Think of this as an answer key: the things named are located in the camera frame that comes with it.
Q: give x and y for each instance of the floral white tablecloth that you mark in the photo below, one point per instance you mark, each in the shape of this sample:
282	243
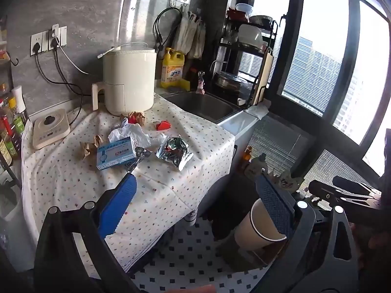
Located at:
59	175

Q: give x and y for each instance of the silver foil snack bag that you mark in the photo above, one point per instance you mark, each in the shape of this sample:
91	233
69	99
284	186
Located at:
175	151

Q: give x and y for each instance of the person's right hand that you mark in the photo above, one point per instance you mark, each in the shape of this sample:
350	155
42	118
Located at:
371	245

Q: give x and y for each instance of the black dish rack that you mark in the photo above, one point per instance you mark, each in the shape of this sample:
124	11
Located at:
240	50

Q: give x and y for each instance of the yellow sponge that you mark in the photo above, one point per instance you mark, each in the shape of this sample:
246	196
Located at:
185	85

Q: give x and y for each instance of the brown paper wrapper by fryer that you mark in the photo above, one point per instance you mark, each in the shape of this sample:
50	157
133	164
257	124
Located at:
134	118

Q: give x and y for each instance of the white laundry detergent bottle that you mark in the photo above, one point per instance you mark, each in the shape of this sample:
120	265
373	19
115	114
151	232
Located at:
256	167

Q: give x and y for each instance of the wooden cutting board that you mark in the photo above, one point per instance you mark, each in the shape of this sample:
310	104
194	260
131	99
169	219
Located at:
263	77

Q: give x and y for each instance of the yellow detergent bottle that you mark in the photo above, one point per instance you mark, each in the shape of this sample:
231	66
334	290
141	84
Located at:
172	68

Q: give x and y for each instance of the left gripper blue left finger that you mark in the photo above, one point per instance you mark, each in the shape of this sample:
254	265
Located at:
113	205

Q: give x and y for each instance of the small pink bottle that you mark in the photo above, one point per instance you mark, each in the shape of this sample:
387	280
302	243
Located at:
200	83

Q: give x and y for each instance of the stainless steel sink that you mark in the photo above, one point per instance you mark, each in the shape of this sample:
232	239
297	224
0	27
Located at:
206	106

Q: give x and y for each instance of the white cloth on counter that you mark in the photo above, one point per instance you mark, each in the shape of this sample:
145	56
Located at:
260	110

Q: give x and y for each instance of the brown paper bag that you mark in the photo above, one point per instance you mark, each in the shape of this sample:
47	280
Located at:
91	148

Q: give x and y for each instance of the paper trash bucket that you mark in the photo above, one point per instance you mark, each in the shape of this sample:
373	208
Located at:
257	229

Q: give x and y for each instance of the steel pot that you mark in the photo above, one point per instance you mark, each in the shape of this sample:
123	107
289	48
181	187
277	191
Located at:
228	81

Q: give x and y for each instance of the white printed paper bag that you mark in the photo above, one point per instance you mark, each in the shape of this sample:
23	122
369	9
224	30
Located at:
133	131

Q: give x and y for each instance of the white wall socket strip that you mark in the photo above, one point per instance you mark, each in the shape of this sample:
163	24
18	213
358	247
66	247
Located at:
44	39

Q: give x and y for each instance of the cream air fryer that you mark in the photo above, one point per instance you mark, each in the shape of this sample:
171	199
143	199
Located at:
128	81

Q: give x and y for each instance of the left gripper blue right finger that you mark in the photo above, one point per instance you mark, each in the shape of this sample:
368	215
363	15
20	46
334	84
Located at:
278	207

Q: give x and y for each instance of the blue medicine box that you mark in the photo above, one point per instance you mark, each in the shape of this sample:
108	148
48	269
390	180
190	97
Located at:
115	153

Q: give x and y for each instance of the orange bottle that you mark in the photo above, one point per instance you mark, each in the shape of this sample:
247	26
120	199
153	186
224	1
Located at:
246	158

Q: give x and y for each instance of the hanging plastic bags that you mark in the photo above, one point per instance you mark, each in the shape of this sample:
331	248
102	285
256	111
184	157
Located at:
190	36

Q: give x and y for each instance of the red carton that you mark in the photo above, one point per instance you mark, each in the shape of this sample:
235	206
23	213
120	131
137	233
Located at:
163	125

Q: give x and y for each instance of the condiment bottles rack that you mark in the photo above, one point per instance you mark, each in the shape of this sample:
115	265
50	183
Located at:
12	122

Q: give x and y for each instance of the white tissue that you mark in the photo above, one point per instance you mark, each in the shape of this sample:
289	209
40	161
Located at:
157	140

